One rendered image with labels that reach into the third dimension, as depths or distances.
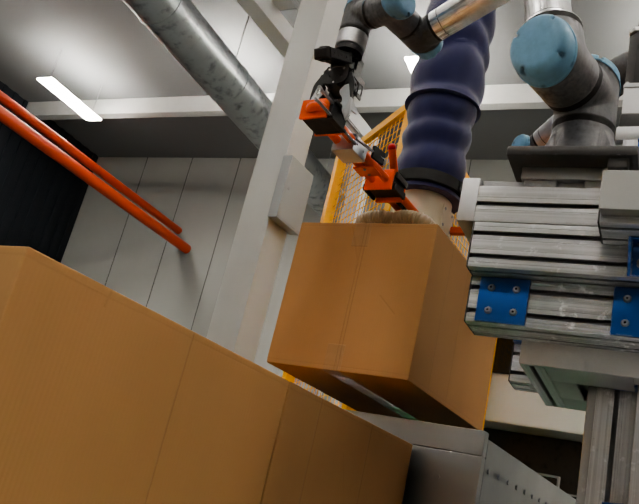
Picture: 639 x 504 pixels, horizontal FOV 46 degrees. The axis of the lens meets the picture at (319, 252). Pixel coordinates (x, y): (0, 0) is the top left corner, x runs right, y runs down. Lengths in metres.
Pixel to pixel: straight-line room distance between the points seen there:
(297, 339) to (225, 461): 0.78
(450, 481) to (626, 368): 0.61
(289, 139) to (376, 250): 1.56
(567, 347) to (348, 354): 0.61
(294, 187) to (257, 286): 0.47
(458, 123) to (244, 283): 1.28
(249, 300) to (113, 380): 2.19
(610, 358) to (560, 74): 0.51
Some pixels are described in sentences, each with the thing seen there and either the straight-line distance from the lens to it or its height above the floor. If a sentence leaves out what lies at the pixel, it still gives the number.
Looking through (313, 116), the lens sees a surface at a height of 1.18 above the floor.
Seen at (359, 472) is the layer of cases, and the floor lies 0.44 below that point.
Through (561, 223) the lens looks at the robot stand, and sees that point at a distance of 1.40.
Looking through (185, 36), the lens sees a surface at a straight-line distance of 8.74.
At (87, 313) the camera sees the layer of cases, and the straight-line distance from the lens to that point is 0.96.
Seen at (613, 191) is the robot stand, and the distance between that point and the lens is 1.28.
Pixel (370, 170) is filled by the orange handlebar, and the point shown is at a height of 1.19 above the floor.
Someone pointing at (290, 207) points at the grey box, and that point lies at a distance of 3.31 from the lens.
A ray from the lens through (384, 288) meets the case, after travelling 1.88.
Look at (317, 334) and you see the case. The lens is 1.92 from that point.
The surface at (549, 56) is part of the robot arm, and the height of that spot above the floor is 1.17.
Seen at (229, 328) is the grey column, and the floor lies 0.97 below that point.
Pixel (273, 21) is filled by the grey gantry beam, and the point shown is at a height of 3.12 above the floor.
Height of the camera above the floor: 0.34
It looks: 19 degrees up
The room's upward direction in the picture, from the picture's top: 14 degrees clockwise
